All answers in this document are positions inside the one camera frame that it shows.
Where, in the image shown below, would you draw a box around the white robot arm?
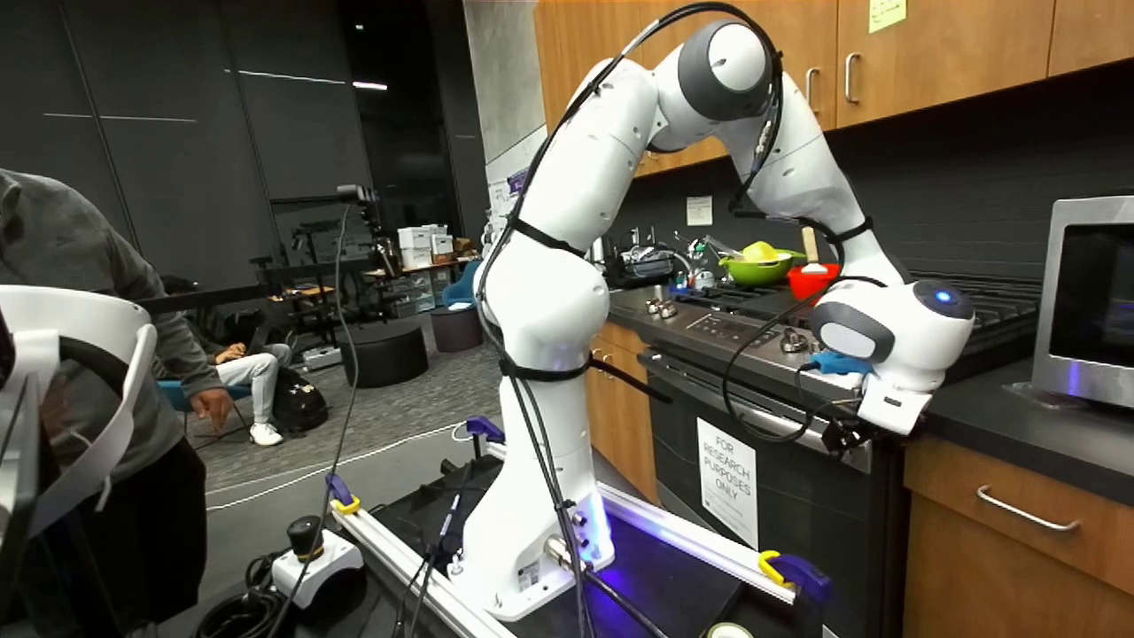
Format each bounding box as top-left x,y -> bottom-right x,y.
450,5 -> 976,621

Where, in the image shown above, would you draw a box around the white research purposes sign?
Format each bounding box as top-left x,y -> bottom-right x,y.
697,421 -> 757,547

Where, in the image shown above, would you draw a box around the upper wooden cabinets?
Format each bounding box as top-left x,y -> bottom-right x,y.
535,0 -> 1134,133

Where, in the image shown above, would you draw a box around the seated person in background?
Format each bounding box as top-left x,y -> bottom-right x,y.
186,313 -> 283,447

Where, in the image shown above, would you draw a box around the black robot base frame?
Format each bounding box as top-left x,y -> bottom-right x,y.
331,480 -> 828,638

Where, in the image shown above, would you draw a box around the white paper note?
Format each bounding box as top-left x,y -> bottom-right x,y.
868,0 -> 906,33

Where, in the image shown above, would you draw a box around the wooden top drawer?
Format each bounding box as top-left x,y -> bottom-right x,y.
903,440 -> 1134,597

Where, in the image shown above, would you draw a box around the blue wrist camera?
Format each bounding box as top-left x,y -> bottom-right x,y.
810,347 -> 873,375

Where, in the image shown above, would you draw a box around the black microwave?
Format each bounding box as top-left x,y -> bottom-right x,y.
1032,194 -> 1134,408

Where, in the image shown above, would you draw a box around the red pot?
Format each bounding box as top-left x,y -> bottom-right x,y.
788,228 -> 840,302

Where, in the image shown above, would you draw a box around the person in grey hoodie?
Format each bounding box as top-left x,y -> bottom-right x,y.
0,163 -> 234,638

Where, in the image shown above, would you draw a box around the green bowl with vegetables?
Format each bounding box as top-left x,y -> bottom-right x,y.
723,243 -> 804,289

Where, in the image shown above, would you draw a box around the stainless steel stove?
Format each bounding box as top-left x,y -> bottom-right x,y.
635,272 -> 1042,638

